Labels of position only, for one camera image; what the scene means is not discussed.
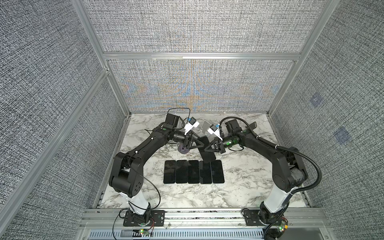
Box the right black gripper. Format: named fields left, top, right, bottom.
left=203, top=135, right=235, bottom=155

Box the black textured-back phone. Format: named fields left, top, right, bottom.
left=198, top=136, right=216, bottom=163

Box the green-edged phone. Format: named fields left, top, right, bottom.
left=199, top=161, right=212, bottom=184

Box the blue-cased phone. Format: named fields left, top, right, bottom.
left=211, top=160, right=225, bottom=184

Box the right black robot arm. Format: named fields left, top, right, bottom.
left=205, top=119, right=308, bottom=225

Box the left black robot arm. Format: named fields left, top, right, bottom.
left=109, top=123, right=205, bottom=215

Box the grey round stand front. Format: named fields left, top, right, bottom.
left=178, top=144, right=190, bottom=155

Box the white centre phone stand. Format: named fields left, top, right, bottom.
left=201, top=121, right=212, bottom=135

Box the dark green round phone stand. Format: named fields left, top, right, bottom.
left=248, top=122, right=257, bottom=131

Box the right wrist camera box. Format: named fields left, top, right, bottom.
left=208, top=125, right=223, bottom=141

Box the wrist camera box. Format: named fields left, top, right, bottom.
left=165, top=113, right=200, bottom=135
left=208, top=125, right=223, bottom=141

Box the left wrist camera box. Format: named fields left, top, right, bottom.
left=165, top=113, right=200, bottom=135

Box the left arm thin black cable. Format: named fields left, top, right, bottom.
left=111, top=173, right=162, bottom=240

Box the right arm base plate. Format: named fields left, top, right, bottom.
left=241, top=209, right=264, bottom=227

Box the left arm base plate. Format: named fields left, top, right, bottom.
left=123, top=210, right=166, bottom=227

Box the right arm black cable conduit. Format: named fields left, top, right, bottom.
left=218, top=116, right=322, bottom=196

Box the aluminium front rail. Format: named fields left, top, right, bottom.
left=75, top=208, right=337, bottom=240

